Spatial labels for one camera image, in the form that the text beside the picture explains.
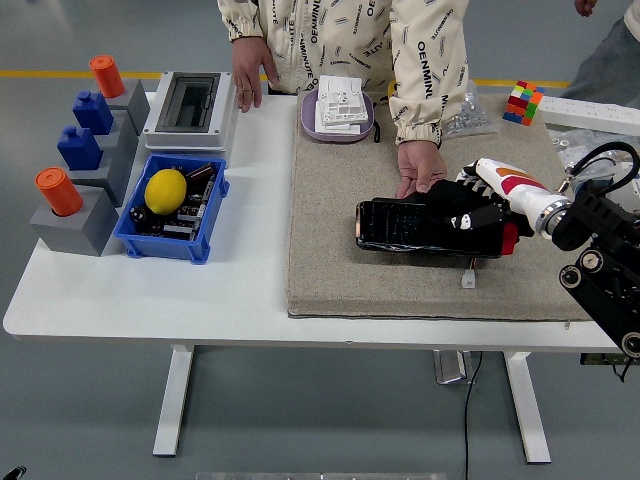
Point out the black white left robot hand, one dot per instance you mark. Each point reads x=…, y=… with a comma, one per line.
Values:
x=10, y=475

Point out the person's left hand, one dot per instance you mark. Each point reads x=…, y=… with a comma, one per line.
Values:
x=420, y=162

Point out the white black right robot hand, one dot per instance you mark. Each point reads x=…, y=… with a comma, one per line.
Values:
x=505, y=180

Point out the person's right hand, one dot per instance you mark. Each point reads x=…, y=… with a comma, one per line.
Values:
x=247, y=70

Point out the glossy black panel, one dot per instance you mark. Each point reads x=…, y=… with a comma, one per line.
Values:
x=390, y=225

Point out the person's right forearm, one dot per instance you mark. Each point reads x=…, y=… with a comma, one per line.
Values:
x=242, y=20

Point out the person's left forearm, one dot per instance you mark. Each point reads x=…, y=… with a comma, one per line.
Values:
x=420, y=105

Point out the clear bag of metal nuts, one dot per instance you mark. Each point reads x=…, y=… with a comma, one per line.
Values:
x=475, y=120

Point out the clear bag of washers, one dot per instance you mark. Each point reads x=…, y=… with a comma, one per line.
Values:
x=565, y=145

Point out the yellow tape measure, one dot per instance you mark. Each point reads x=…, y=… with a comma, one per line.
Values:
x=390, y=94

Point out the purple tray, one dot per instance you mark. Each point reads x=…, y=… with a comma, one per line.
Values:
x=307, y=120

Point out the colourful puzzle cube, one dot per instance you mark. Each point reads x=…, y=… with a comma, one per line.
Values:
x=522, y=102

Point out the white socket plate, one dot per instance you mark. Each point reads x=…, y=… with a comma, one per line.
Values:
x=340, y=130
x=342, y=92

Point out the grey-brown mat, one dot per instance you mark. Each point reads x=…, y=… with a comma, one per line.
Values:
x=350, y=225

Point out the person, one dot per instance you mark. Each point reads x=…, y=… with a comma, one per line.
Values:
x=610, y=65
x=340, y=40

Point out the white power strip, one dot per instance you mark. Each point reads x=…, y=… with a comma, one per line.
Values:
x=575, y=107

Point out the grey block holder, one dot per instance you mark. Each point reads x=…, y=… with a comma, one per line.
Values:
x=137, y=102
x=125, y=132
x=117, y=175
x=75, y=232

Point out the orange cylinder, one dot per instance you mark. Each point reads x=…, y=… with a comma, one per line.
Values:
x=106, y=75
x=57, y=192

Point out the yellow lemon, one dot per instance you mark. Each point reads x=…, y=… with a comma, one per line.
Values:
x=165, y=192

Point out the blue block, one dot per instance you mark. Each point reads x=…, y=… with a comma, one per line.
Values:
x=92, y=114
x=79, y=150

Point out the white table leg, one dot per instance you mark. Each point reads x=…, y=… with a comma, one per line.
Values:
x=172, y=400
x=525, y=400

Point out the blue plastic bin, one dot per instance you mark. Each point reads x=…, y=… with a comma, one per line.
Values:
x=160, y=250

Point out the green circuit board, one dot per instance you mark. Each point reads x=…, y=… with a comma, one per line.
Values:
x=595, y=359

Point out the grey electrical enclosure box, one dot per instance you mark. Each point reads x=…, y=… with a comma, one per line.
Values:
x=225, y=125

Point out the silver metal bracket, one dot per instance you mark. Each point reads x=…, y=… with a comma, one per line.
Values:
x=450, y=367

